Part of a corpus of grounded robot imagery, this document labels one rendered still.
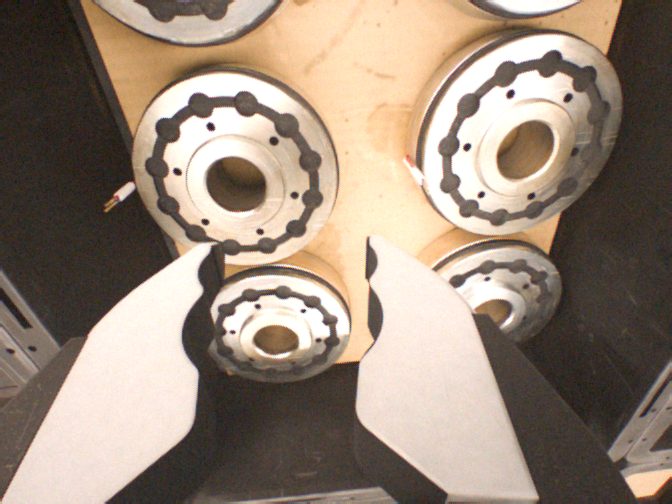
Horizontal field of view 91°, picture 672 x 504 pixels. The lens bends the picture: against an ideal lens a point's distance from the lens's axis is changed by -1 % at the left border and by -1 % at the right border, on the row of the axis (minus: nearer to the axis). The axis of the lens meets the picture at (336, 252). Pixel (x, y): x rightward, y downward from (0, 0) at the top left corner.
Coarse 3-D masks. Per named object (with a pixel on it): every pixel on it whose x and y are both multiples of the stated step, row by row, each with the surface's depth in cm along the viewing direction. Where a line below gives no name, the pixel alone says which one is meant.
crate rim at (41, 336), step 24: (0, 264) 11; (0, 288) 12; (24, 288) 12; (0, 312) 12; (24, 312) 12; (48, 312) 13; (24, 336) 13; (48, 336) 13; (48, 360) 13; (648, 384) 18; (624, 408) 19; (648, 408) 19; (624, 432) 20; (360, 480) 22
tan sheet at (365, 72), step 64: (320, 0) 16; (384, 0) 16; (128, 64) 17; (192, 64) 17; (256, 64) 17; (320, 64) 17; (384, 64) 17; (384, 128) 19; (384, 192) 21; (320, 256) 24
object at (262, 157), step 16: (208, 144) 15; (224, 144) 16; (240, 144) 16; (256, 144) 16; (192, 160) 16; (208, 160) 16; (256, 160) 16; (272, 160) 16; (192, 176) 16; (208, 176) 17; (272, 176) 16; (192, 192) 17; (208, 192) 17; (272, 192) 17; (208, 208) 17; (224, 208) 17; (256, 208) 17; (272, 208) 17; (224, 224) 18; (240, 224) 18; (256, 224) 18
